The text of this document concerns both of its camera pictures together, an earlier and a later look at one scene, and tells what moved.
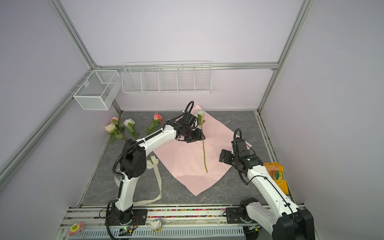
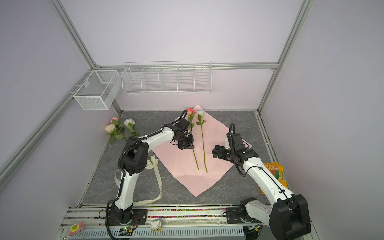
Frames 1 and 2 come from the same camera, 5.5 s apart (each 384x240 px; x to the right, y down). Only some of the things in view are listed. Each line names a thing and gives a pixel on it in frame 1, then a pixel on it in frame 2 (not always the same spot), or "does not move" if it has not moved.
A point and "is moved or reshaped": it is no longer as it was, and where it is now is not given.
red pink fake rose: x=157 y=118 is moved or reshaped
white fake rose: x=200 y=113 does not move
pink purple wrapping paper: x=197 y=164 does not move
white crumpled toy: x=156 y=225 does not move
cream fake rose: x=111 y=129 does not move
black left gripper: x=199 y=134 -> x=189 y=145
